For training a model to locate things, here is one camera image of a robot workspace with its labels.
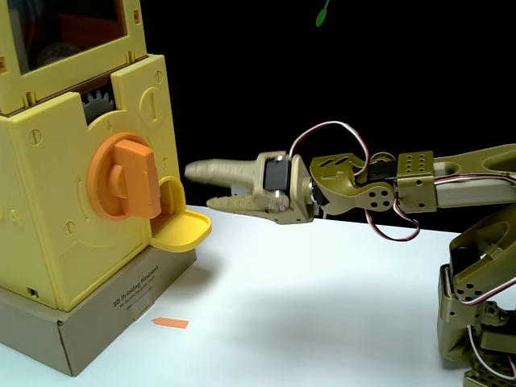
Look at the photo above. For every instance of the yellow capsule vending machine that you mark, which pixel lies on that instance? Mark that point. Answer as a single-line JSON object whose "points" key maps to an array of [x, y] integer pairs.
{"points": [[48, 201]]}

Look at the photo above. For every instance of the orange paper arrow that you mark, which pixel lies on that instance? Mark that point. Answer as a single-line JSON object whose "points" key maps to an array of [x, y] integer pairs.
{"points": [[171, 323]]}

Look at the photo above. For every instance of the orange turning knob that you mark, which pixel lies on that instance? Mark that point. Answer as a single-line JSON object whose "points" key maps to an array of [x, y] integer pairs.
{"points": [[135, 181]]}

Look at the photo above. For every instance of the green leaf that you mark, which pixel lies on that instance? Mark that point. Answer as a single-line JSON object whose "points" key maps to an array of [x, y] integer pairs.
{"points": [[321, 18]]}

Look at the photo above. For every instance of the grey gear wheel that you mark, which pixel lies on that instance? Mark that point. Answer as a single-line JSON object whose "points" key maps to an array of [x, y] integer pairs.
{"points": [[97, 108]]}

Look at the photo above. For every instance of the brown cardboard box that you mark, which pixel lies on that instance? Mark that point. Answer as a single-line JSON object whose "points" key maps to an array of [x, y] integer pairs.
{"points": [[92, 322]]}

